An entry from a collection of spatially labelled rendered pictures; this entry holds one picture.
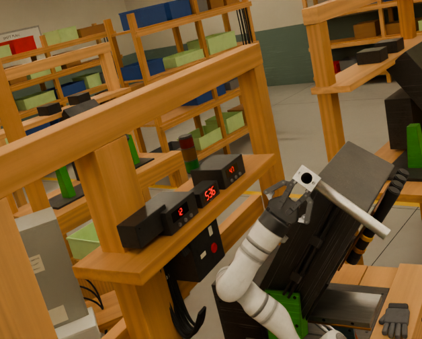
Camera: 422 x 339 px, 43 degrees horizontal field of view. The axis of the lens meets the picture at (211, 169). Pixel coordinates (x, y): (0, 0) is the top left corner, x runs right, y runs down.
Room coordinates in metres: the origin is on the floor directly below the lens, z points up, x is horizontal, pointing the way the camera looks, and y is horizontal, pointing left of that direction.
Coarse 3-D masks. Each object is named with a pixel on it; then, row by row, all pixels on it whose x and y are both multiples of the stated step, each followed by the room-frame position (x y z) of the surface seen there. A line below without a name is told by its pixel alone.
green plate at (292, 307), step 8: (272, 296) 1.46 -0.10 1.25; (280, 296) 1.44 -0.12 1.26; (296, 296) 1.41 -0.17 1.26; (288, 304) 1.42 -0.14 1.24; (296, 304) 1.41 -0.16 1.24; (288, 312) 1.42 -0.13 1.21; (296, 312) 1.40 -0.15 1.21; (296, 320) 1.40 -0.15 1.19; (304, 320) 1.44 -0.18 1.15; (296, 328) 1.40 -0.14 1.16; (304, 328) 1.43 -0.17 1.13; (272, 336) 1.43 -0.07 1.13; (304, 336) 1.43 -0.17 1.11
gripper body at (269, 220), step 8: (272, 200) 1.18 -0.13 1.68; (288, 200) 1.17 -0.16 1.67; (272, 208) 1.18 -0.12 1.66; (288, 208) 1.17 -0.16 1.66; (264, 216) 1.16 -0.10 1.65; (272, 216) 1.15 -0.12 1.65; (280, 216) 1.17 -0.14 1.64; (288, 216) 1.16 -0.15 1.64; (296, 216) 1.15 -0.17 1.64; (264, 224) 1.15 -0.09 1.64; (272, 224) 1.14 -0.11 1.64; (280, 224) 1.14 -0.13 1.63; (288, 224) 1.16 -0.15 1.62; (272, 232) 1.14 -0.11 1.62; (280, 232) 1.14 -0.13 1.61
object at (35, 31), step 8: (8, 32) 12.12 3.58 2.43; (16, 32) 12.26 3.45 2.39; (24, 32) 12.40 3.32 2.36; (32, 32) 12.55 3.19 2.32; (40, 32) 12.70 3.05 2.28; (0, 40) 11.94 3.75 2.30; (8, 40) 12.08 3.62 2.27; (40, 56) 12.55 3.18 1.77; (8, 64) 11.94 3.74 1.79; (16, 64) 12.08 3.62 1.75
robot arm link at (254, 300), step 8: (216, 280) 1.15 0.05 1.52; (248, 288) 1.17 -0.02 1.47; (256, 288) 1.16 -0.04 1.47; (248, 296) 1.15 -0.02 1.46; (256, 296) 1.13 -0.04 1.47; (264, 296) 1.14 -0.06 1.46; (248, 304) 1.13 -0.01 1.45; (256, 304) 1.12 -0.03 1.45; (264, 304) 1.12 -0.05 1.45; (248, 312) 1.13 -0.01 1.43; (256, 312) 1.12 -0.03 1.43
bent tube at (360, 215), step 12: (300, 168) 1.18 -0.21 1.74; (300, 180) 1.17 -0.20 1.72; (312, 180) 1.16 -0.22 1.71; (324, 192) 1.25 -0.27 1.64; (336, 192) 1.25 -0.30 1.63; (336, 204) 1.25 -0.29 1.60; (348, 204) 1.23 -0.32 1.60; (360, 216) 1.21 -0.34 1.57; (372, 228) 1.19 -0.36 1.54; (384, 228) 1.18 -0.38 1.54
